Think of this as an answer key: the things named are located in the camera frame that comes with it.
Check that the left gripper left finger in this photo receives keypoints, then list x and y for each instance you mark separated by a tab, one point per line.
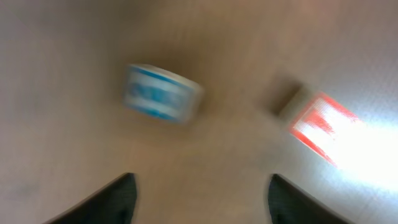
114	203

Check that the blue number 2 block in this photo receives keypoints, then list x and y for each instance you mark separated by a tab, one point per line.
161	94

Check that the red letter I block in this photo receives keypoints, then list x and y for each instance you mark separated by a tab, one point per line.
326	127

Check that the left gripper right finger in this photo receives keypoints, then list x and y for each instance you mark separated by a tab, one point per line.
289	204

